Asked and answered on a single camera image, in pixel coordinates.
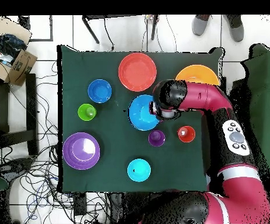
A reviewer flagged large sky blue bowl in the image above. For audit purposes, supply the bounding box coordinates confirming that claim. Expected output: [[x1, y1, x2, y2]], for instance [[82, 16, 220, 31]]
[[128, 94, 161, 131]]

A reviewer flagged purple cup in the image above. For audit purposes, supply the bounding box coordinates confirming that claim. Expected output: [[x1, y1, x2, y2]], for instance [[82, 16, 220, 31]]
[[148, 129, 167, 148]]

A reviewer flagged orange bowl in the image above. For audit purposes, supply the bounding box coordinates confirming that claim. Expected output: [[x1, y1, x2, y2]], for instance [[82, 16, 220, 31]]
[[117, 52, 157, 92]]

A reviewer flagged orange cup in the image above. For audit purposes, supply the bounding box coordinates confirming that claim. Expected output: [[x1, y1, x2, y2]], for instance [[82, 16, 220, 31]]
[[177, 125, 196, 144]]

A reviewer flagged yellow bowl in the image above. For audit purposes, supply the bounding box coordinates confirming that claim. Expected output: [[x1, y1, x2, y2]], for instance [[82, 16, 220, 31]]
[[175, 64, 220, 86]]

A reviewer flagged dark blue bowl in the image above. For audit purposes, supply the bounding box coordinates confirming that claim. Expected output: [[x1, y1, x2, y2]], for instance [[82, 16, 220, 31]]
[[87, 79, 113, 104]]

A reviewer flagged small light blue bowl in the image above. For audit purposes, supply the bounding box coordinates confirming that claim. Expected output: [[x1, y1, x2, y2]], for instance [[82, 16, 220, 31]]
[[127, 158, 152, 183]]

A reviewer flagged green cup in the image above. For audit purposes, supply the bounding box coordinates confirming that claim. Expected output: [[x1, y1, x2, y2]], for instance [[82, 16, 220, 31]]
[[77, 103, 97, 121]]

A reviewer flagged dark green table cloth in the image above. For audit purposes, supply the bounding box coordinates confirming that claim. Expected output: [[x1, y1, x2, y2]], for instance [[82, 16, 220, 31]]
[[57, 45, 224, 194]]

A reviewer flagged purple bowl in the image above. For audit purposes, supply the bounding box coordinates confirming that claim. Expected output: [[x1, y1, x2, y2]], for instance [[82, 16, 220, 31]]
[[62, 132, 101, 171]]

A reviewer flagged person's right foot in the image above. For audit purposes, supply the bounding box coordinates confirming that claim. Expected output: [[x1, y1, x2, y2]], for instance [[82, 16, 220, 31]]
[[191, 15, 212, 37]]

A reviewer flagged person's foot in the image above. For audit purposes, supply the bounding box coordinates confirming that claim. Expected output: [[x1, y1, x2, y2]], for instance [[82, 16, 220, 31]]
[[226, 15, 245, 43], [191, 15, 212, 37]]

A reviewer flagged person's left foot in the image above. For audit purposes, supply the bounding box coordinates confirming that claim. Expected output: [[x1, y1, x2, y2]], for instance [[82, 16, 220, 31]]
[[226, 15, 245, 43]]

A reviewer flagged black wooden bench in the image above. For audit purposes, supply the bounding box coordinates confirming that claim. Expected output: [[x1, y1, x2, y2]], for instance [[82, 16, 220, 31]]
[[0, 73, 39, 156]]

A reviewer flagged printed cardboard box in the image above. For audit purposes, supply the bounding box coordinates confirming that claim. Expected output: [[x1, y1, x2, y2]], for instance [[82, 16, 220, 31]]
[[0, 49, 38, 86]]

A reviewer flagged dark blue bag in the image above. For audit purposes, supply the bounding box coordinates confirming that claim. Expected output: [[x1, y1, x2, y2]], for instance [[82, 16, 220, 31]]
[[0, 32, 27, 59]]

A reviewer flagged plain cardboard box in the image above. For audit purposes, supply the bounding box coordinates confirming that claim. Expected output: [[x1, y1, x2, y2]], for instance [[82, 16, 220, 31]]
[[0, 16, 32, 45]]

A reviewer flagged black metal frame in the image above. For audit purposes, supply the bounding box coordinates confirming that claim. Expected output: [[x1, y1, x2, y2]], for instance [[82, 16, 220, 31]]
[[81, 14, 160, 45]]

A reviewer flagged tangle of floor cables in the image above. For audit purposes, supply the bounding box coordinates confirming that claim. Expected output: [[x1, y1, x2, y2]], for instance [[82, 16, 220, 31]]
[[0, 60, 108, 224]]

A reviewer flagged black pedestal leg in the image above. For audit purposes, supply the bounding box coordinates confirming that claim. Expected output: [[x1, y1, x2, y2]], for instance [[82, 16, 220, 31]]
[[0, 157, 35, 180]]

